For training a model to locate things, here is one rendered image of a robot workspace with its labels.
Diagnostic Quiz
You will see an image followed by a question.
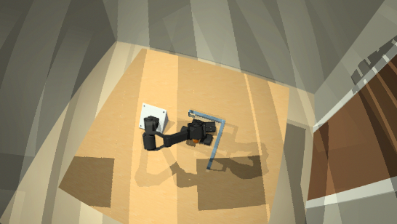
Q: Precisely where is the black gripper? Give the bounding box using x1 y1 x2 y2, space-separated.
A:
180 126 213 145

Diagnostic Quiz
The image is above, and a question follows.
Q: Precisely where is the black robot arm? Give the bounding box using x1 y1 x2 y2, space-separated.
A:
143 116 216 151

